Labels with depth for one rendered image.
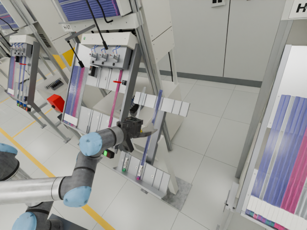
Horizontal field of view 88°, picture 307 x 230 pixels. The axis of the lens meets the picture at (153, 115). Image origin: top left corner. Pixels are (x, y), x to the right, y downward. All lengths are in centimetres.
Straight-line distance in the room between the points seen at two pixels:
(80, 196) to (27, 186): 18
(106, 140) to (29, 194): 28
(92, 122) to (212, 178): 119
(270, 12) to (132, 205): 239
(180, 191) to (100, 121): 97
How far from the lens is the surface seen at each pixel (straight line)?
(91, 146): 57
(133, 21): 104
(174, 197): 163
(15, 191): 71
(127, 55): 109
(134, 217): 168
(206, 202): 162
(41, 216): 116
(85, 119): 138
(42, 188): 66
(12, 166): 91
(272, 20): 235
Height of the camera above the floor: 155
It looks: 42 degrees down
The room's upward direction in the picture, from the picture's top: 17 degrees counter-clockwise
